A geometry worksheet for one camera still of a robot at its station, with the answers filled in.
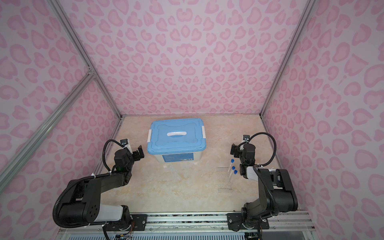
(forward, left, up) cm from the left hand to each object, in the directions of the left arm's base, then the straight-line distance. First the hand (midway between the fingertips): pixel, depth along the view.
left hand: (133, 145), depth 91 cm
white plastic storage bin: (-7, -30, -4) cm, 31 cm away
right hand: (+1, -66, -2) cm, 67 cm away
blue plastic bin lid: (+1, -25, +7) cm, 26 cm away
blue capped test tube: (-14, -57, +4) cm, 59 cm away
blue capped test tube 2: (-19, -57, +5) cm, 60 cm away
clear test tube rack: (-21, -54, -11) cm, 59 cm away
